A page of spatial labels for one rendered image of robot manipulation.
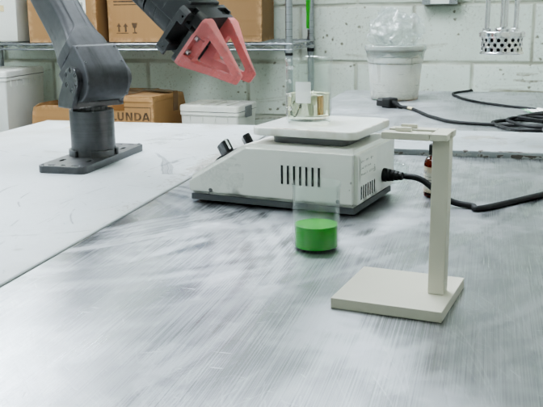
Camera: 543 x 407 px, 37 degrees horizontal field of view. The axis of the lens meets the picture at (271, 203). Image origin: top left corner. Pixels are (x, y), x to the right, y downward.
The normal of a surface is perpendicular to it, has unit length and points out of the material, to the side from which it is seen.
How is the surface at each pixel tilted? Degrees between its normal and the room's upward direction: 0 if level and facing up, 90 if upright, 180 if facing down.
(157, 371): 0
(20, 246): 0
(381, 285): 0
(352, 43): 90
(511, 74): 90
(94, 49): 47
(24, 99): 93
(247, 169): 90
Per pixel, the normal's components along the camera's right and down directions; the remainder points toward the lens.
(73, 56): -0.73, 0.17
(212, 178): -0.44, 0.22
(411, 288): -0.01, -0.97
